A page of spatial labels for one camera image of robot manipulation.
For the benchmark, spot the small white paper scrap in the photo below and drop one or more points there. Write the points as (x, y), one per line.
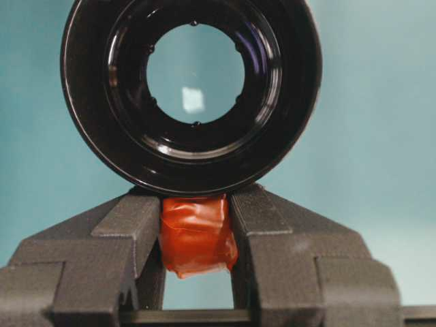
(193, 99)

